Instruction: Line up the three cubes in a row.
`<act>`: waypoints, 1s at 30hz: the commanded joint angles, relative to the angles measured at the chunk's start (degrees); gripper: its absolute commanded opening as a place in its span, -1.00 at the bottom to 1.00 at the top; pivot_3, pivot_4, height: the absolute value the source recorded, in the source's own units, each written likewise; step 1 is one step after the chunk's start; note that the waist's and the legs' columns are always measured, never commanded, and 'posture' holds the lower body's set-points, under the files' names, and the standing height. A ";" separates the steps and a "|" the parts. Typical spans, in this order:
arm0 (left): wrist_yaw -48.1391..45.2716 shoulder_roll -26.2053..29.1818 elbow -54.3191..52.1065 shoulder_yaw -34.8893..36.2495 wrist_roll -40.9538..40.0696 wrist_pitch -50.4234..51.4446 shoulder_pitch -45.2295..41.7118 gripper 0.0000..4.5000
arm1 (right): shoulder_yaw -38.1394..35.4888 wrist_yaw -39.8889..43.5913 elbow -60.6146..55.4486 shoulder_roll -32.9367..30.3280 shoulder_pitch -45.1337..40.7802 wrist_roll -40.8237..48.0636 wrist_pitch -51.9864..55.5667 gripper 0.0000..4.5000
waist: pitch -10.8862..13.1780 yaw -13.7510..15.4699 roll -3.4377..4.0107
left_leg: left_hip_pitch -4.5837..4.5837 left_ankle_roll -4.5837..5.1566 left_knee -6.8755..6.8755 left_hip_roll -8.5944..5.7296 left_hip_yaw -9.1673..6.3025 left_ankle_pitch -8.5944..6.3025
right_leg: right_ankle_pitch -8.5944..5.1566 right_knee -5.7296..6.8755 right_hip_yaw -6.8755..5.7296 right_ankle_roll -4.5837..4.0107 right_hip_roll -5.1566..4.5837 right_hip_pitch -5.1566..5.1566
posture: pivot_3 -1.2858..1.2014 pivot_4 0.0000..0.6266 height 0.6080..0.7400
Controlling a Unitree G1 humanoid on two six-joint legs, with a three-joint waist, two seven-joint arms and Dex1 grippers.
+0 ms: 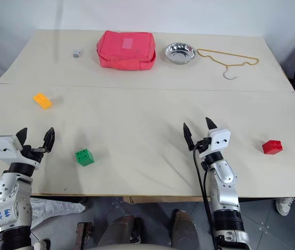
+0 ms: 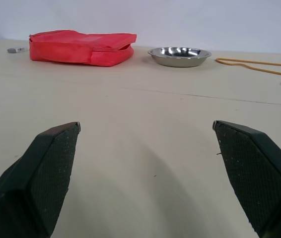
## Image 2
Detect small grey white eraser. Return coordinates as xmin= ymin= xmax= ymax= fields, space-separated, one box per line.
xmin=7 ymin=47 xmax=29 ymax=54

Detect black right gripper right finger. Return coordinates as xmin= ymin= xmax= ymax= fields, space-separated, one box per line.
xmin=212 ymin=120 xmax=281 ymax=238

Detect round stainless steel dish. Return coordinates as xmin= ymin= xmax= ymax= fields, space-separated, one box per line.
xmin=147 ymin=46 xmax=212 ymax=68

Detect red fabric zipper pouch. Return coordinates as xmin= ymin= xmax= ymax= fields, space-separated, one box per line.
xmin=28 ymin=30 xmax=138 ymax=67

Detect orange rope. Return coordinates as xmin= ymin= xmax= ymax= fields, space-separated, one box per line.
xmin=215 ymin=58 xmax=281 ymax=77

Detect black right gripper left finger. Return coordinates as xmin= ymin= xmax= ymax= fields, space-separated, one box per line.
xmin=0 ymin=121 xmax=82 ymax=238

